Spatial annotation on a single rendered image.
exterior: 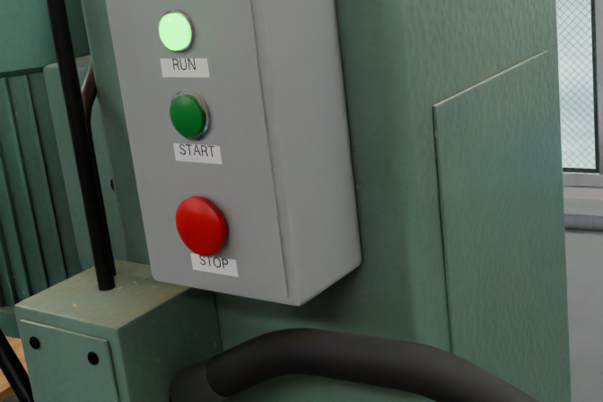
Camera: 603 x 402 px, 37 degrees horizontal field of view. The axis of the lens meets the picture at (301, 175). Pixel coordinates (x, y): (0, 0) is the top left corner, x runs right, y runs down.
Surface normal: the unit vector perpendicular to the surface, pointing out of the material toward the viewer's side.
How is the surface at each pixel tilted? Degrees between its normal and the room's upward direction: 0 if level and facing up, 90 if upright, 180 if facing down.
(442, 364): 32
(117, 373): 90
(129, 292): 0
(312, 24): 90
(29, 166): 90
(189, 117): 90
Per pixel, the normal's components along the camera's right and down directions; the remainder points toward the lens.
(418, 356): -0.32, -0.68
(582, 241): -0.51, 0.29
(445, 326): 0.81, 0.07
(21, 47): 0.11, 0.25
